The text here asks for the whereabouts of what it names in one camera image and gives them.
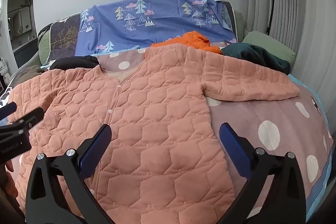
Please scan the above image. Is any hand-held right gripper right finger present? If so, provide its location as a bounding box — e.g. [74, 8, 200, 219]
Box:
[219, 123, 307, 224]

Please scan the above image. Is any mauve polka dot blanket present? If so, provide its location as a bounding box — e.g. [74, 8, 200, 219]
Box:
[16, 42, 334, 224]

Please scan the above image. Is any dark green fleece garment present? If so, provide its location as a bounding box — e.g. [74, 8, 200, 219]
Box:
[222, 43, 291, 75]

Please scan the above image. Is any black garment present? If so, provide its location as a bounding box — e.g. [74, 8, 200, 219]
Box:
[49, 55, 100, 71]

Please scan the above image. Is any pink quilted jacket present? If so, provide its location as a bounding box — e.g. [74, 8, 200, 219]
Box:
[9, 43, 301, 224]

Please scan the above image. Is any white pleated curtain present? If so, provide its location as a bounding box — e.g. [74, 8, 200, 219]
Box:
[247, 0, 336, 114]

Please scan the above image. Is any brown fuzzy garment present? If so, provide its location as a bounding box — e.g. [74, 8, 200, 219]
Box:
[16, 64, 49, 83]

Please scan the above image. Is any white cat figurine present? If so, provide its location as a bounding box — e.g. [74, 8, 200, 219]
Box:
[0, 56, 9, 75]

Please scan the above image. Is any blue tree-print sheet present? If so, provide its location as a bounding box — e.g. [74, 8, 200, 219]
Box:
[75, 0, 238, 56]

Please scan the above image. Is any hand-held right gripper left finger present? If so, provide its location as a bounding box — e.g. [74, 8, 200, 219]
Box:
[25, 124, 116, 224]

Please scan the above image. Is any orange puffer jacket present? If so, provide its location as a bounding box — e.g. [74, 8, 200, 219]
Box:
[151, 31, 223, 55]

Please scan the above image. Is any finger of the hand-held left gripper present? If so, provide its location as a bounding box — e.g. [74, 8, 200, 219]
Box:
[5, 108, 45, 132]
[0, 103, 18, 121]

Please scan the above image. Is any green pillow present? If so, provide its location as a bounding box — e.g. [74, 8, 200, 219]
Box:
[241, 30, 296, 64]

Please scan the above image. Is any dark tree-pattern cloth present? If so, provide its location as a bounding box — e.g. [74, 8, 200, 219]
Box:
[49, 13, 80, 60]

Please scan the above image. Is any person's left hand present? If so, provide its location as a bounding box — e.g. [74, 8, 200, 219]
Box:
[0, 160, 16, 188]

